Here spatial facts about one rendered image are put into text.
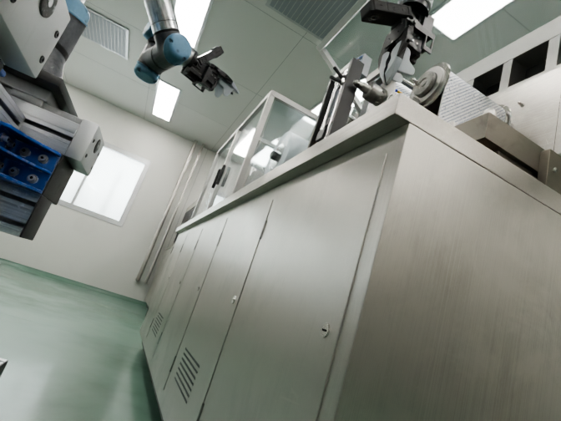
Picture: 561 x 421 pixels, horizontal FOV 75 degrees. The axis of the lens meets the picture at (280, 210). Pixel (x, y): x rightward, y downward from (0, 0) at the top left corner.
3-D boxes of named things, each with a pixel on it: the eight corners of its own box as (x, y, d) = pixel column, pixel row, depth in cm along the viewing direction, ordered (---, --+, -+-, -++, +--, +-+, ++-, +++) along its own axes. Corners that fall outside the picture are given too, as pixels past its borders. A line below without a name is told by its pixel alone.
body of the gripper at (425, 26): (431, 55, 79) (442, 12, 82) (401, 34, 76) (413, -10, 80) (406, 72, 86) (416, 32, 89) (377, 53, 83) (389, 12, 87)
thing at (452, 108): (430, 147, 95) (443, 87, 100) (492, 184, 102) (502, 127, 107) (432, 146, 94) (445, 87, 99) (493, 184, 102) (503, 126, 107)
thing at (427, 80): (425, 93, 102) (409, 96, 109) (430, 97, 102) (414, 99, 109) (437, 68, 101) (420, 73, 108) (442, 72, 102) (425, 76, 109)
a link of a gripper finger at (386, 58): (403, 94, 80) (412, 60, 82) (381, 81, 78) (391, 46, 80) (393, 100, 83) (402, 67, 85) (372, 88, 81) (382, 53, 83)
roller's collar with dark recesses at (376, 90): (360, 101, 131) (364, 86, 133) (373, 109, 133) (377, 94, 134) (371, 93, 125) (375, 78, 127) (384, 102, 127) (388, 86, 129)
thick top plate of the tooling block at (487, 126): (424, 157, 88) (429, 135, 90) (533, 220, 101) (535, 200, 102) (484, 137, 73) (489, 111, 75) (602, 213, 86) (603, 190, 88)
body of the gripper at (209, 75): (204, 93, 134) (176, 72, 126) (214, 73, 135) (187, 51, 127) (214, 92, 128) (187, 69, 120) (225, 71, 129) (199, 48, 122)
